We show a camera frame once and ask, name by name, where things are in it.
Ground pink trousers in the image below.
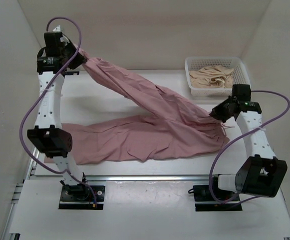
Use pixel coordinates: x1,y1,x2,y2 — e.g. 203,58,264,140
62,57,229,165

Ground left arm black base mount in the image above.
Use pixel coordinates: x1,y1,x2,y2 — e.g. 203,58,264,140
58,184,105,210

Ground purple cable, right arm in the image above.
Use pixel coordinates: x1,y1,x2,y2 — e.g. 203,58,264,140
209,90,290,205

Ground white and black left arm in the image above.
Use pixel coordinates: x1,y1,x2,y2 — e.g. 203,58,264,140
27,36,90,200

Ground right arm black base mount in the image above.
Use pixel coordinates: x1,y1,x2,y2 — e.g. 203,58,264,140
188,185,243,212

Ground white perforated plastic basket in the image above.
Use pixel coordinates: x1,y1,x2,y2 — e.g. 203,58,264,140
185,56,250,98

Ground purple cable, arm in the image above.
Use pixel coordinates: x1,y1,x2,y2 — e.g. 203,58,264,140
19,16,83,176
209,90,290,205

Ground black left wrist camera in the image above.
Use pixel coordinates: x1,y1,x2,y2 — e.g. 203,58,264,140
44,25,64,57

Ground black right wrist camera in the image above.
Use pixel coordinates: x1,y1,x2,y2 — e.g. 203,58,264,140
231,84,251,102

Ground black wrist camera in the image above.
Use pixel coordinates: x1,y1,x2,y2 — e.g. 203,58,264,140
44,25,64,57
231,84,251,102

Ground aluminium frame rail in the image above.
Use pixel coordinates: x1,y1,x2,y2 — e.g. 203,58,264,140
0,72,60,240

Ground beige trousers in basket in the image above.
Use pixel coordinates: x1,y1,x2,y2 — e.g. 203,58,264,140
189,65,235,89

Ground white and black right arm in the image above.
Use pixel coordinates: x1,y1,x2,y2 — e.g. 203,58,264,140
209,97,288,200

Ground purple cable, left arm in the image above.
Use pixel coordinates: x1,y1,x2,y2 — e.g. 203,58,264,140
19,16,83,176

